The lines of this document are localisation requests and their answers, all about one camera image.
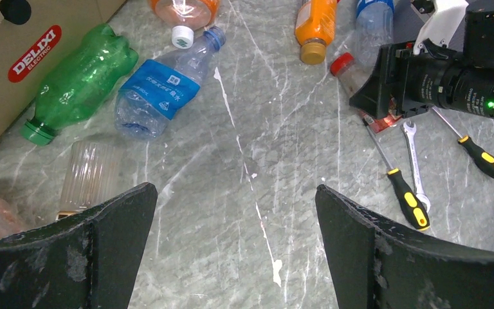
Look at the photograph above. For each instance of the yellow black screwdriver left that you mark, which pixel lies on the yellow black screwdriver left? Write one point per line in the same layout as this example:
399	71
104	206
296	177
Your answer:
411	206

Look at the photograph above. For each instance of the tan plastic toolbox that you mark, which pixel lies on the tan plastic toolbox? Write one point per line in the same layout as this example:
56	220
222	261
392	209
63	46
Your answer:
34	36

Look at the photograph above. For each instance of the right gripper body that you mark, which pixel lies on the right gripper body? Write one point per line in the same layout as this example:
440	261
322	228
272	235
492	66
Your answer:
445	79

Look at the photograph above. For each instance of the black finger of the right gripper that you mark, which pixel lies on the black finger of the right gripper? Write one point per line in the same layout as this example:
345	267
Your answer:
375	97

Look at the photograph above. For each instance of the yellow black screwdriver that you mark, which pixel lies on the yellow black screwdriver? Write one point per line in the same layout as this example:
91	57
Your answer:
481	158
411	206

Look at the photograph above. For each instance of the green plastic bottle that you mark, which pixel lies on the green plastic bottle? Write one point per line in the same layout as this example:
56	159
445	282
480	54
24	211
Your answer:
78	85

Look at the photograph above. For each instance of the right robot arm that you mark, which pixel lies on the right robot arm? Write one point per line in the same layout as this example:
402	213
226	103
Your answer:
475	34

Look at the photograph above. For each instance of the brown bottle green cap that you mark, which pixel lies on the brown bottle green cap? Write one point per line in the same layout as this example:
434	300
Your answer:
91	177

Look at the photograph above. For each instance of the silver open-end wrench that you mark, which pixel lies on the silver open-end wrench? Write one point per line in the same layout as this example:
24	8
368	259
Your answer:
409	130

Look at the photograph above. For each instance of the orange juice bottle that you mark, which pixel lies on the orange juice bottle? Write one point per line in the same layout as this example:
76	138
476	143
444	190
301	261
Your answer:
315	29

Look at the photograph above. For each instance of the red label sauce bottle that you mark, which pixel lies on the red label sauce bottle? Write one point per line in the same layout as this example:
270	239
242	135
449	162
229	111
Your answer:
352	76

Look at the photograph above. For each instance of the clear bottle blue label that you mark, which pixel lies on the clear bottle blue label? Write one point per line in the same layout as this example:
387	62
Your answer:
150	98

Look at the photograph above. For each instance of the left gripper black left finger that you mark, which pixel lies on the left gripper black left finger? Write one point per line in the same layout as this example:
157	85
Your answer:
87	260

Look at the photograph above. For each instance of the blue label water bottle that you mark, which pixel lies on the blue label water bottle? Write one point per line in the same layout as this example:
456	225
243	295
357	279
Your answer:
374	28

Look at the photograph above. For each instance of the yellow black screwdriver right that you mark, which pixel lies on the yellow black screwdriver right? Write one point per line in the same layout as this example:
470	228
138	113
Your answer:
481	158

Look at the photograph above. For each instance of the large orange label bottle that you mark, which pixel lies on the large orange label bottle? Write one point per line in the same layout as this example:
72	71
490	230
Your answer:
185	17

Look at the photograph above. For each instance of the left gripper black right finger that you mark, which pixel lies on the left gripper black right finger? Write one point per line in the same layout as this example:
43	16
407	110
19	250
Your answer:
376	262

